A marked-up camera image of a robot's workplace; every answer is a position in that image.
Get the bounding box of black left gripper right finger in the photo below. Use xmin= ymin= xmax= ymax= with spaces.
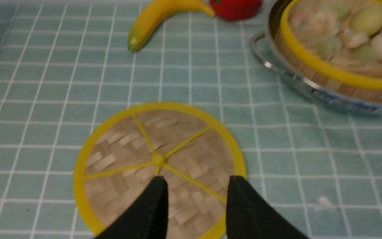
xmin=226 ymin=175 xmax=308 ymax=239

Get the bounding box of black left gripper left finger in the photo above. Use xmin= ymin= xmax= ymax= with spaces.
xmin=95 ymin=176 xmax=169 ymax=239

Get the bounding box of woven bamboo steamer lid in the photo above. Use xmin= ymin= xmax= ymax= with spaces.
xmin=73 ymin=102 xmax=247 ymax=239

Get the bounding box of bamboo steamer basket yellow rim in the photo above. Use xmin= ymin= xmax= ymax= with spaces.
xmin=274 ymin=0 xmax=382 ymax=103

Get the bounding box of green checkered tablecloth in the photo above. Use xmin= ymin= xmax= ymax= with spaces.
xmin=0 ymin=2 xmax=382 ymax=239

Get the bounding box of yellow banana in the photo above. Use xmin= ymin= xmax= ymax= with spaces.
xmin=128 ymin=0 xmax=216 ymax=52

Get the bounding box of red bell pepper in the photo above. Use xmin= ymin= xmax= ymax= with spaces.
xmin=209 ymin=0 xmax=263 ymax=22

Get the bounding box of green round bun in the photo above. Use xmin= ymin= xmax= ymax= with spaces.
xmin=350 ymin=7 xmax=382 ymax=36

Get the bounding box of stainless steel two-handled pot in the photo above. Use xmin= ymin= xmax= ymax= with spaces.
xmin=249 ymin=0 xmax=382 ymax=115

